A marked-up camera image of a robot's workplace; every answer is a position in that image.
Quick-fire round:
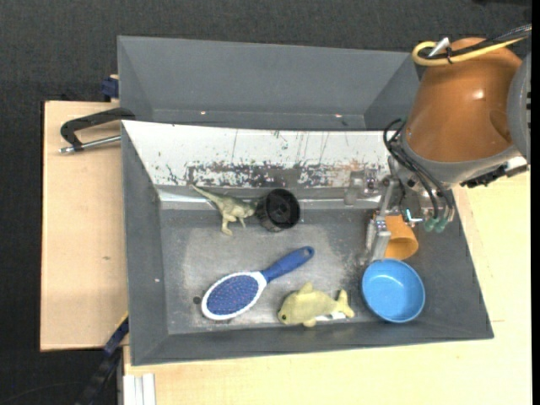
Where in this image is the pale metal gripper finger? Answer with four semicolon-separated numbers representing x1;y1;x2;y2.
364;216;380;266
375;219;392;262

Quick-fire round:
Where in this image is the blue bowl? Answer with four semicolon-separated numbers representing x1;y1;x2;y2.
360;258;426;324

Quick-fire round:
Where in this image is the blue and white hairbrush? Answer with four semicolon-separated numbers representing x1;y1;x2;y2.
201;246;316;321

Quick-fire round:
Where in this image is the yellow-green plush dolphin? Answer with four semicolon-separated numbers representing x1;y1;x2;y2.
277;281;356;327

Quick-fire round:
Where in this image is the green toy dinosaur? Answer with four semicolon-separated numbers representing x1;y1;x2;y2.
192;183;258;236

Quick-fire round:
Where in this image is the orange cup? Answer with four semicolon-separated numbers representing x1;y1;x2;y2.
384;213;419;262

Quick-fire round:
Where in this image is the grey metal bin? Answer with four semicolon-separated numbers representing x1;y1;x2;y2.
116;35;494;366

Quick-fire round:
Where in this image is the pale wood flat board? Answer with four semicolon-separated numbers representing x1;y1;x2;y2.
40;100;130;352

